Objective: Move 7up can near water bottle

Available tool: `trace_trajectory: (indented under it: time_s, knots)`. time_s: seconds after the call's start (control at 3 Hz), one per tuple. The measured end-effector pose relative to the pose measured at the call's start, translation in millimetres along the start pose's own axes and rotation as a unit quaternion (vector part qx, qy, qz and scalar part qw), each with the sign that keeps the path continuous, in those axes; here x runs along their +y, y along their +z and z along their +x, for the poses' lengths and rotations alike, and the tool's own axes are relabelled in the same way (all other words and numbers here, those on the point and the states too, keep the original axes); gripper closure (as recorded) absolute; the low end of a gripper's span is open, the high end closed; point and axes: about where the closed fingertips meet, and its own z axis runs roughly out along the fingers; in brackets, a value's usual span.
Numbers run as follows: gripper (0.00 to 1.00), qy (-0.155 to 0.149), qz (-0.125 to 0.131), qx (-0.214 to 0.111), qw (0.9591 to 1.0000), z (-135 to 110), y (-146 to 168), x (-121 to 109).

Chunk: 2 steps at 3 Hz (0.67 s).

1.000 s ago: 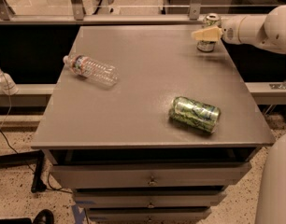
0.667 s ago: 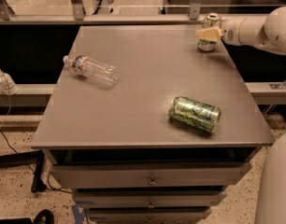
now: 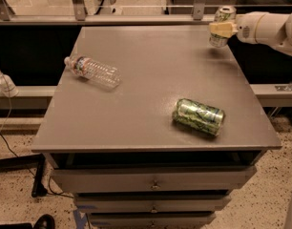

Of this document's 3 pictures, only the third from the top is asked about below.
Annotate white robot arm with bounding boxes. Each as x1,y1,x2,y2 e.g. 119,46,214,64
209,6,292,56

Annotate middle grey drawer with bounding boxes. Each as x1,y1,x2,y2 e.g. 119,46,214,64
74,194,231,213

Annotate black shoe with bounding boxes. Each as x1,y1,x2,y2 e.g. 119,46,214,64
32,214,55,229

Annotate white plug adapter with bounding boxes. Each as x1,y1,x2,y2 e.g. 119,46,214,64
0,71,19,97

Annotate clear plastic water bottle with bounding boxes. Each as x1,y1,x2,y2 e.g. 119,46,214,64
64,55,120,89

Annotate metal railing frame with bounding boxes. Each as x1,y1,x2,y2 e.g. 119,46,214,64
0,0,292,26

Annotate grey drawer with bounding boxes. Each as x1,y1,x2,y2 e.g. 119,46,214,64
74,194,231,213
89,212,216,228
52,166,257,193

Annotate black metal stand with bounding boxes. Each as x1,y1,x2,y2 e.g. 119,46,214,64
0,153,49,198

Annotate black cable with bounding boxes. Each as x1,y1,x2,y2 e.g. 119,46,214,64
0,59,73,198

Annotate white green 7up can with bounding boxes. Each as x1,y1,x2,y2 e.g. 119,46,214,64
209,6,237,48

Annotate grey drawer cabinet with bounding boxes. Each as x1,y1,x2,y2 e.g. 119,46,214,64
31,25,283,229

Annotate top grey drawer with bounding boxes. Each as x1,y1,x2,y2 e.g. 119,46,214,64
52,166,257,193

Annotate bottom grey drawer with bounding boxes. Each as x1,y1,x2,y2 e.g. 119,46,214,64
89,212,216,228

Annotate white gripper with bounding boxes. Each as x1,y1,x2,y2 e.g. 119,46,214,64
209,11,267,44

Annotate green soda can lying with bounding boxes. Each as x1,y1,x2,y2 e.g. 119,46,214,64
172,98,225,136

